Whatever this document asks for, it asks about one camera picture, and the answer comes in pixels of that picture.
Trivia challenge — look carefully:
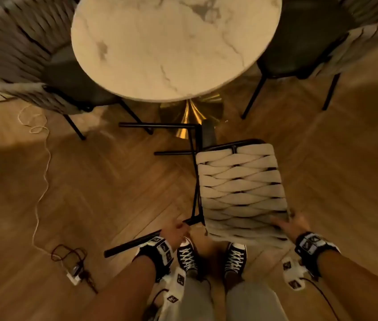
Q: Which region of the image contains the person's left hand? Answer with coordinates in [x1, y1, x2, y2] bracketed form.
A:
[160, 220, 191, 252]

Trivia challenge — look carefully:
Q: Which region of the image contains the person's right hand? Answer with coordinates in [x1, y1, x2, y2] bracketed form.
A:
[271, 211, 312, 245]

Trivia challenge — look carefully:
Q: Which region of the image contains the beige woven chair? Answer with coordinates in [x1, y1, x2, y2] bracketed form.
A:
[104, 119, 292, 259]

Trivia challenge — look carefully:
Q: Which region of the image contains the person's right forearm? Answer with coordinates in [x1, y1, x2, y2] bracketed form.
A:
[315, 250, 378, 321]

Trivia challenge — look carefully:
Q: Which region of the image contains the person's left forearm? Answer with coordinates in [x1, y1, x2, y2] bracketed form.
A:
[81, 255, 158, 321]

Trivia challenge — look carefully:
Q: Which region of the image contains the black left sneaker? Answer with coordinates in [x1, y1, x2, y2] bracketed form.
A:
[176, 237, 200, 278]

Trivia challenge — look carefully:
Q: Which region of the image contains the black sneaker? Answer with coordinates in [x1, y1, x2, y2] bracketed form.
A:
[176, 237, 200, 278]
[224, 243, 248, 278]

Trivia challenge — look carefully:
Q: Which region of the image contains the black left wrist band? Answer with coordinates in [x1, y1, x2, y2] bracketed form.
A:
[135, 236, 175, 283]

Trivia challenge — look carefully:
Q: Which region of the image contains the black wrist band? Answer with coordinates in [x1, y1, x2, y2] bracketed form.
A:
[135, 236, 175, 283]
[294, 231, 341, 278]

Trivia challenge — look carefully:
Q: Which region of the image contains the black right wrist band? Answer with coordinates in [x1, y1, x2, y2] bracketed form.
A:
[294, 231, 341, 278]

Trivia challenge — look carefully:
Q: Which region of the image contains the black right sneaker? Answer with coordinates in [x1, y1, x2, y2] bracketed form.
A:
[224, 243, 248, 278]

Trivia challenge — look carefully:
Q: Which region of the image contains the person's left trouser leg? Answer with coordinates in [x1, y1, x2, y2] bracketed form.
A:
[175, 277, 215, 321]

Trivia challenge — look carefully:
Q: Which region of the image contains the person's trouser leg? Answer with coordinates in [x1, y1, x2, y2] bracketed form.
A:
[225, 280, 289, 321]
[175, 277, 215, 321]

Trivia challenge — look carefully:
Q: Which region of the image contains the person's right trouser leg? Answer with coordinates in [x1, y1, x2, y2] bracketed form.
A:
[225, 280, 289, 321]

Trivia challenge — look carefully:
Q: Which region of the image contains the gold table base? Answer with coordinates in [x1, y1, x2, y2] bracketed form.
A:
[159, 93, 225, 140]

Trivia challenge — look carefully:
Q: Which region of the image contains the white power adapter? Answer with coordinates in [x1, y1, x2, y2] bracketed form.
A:
[66, 264, 83, 286]

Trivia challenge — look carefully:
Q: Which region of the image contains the grey woven armchair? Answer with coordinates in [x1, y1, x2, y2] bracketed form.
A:
[240, 0, 378, 120]
[0, 0, 154, 141]

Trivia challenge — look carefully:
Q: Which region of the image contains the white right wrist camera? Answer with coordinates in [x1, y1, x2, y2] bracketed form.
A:
[281, 257, 309, 291]

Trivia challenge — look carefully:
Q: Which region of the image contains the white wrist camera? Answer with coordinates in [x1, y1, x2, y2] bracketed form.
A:
[156, 267, 187, 321]
[281, 257, 309, 291]

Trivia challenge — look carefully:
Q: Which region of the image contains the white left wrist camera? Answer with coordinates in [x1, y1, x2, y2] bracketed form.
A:
[156, 267, 187, 321]

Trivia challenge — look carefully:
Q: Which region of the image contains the black left wrist camera cable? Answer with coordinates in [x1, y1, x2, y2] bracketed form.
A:
[142, 288, 170, 321]

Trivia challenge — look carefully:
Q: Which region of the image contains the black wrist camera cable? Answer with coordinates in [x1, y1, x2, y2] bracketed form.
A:
[300, 277, 341, 321]
[142, 288, 170, 321]

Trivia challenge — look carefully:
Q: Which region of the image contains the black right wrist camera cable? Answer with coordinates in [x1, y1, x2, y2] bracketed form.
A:
[300, 277, 341, 321]

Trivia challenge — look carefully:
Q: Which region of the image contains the red cable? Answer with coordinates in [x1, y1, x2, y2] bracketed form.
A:
[51, 244, 88, 264]

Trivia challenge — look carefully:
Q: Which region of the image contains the white floor cable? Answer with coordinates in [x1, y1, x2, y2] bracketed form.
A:
[17, 104, 65, 266]

